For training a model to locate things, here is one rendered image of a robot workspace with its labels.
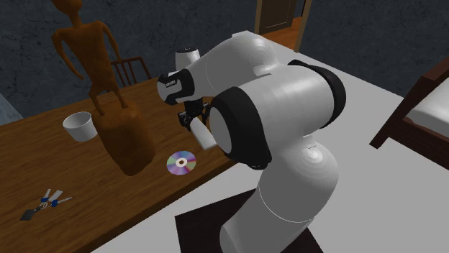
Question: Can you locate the iridescent compact disc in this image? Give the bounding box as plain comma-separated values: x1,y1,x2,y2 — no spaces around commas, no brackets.
165,149,198,176

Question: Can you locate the brown wooden human figure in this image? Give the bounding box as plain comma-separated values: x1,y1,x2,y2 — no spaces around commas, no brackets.
51,0,157,177

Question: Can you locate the dark robot stand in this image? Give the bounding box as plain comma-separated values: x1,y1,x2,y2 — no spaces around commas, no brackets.
174,188,325,253

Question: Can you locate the dark wooden bed, white mattress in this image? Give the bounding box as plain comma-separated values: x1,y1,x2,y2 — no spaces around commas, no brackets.
368,55,449,172

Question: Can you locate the white rectangular bar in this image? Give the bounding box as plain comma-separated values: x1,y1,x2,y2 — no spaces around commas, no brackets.
189,116,218,152

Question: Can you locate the bunch of keys, blue caps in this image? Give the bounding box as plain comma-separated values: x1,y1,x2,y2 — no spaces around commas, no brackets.
19,188,74,222

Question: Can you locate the brown wooden door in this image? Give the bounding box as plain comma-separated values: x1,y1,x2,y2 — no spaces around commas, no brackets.
254,0,314,53

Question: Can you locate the brown wooden table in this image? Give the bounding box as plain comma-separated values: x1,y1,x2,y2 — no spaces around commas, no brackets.
0,75,240,253

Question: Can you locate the brown wooden chair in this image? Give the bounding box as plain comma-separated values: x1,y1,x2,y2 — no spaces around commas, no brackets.
109,56,153,88

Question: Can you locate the white cup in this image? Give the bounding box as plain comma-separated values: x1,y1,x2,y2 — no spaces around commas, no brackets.
62,111,99,143

